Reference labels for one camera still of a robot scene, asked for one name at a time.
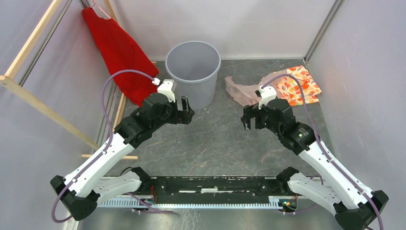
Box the orange floral cloth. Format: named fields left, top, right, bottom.
left=274, top=66, right=322, bottom=106

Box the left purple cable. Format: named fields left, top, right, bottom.
left=51, top=69, right=161, bottom=224

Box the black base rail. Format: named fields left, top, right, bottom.
left=99, top=176, right=301, bottom=209

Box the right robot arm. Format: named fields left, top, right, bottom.
left=241, top=99, right=389, bottom=230

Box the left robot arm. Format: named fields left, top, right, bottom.
left=50, top=92, right=194, bottom=223

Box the pink translucent trash bag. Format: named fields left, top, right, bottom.
left=225, top=72, right=284, bottom=106

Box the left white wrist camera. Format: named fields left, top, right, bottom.
left=157, top=79, right=176, bottom=103

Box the grey plastic trash bin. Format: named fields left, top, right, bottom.
left=165, top=41, right=221, bottom=110

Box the purple cable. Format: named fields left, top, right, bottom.
left=51, top=69, right=161, bottom=224
left=260, top=73, right=384, bottom=230

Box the metal corner post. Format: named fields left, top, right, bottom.
left=303, top=0, right=344, bottom=64

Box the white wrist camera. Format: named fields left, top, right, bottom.
left=255, top=85, right=277, bottom=110
left=157, top=79, right=176, bottom=103

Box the red cloth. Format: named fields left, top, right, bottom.
left=82, top=8, right=159, bottom=107

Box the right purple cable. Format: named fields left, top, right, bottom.
left=260, top=73, right=384, bottom=230

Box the wooden frame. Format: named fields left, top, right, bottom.
left=0, top=0, right=158, bottom=161

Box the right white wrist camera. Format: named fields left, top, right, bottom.
left=255, top=85, right=277, bottom=110

